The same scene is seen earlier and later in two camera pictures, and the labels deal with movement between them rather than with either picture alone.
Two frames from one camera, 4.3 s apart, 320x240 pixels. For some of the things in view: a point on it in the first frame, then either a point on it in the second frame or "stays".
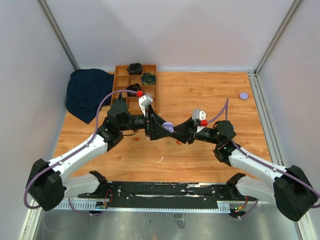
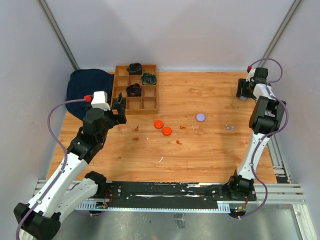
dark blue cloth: x=86 y=89 stays
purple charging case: x=243 y=96 stays
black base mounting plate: x=167 y=195 stays
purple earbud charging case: x=169 y=126 -> x=200 y=117
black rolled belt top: x=135 y=68 stays
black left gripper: x=155 y=132 -> x=117 y=118
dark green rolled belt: x=148 y=79 stays
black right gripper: x=186 y=132 -> x=242 y=84
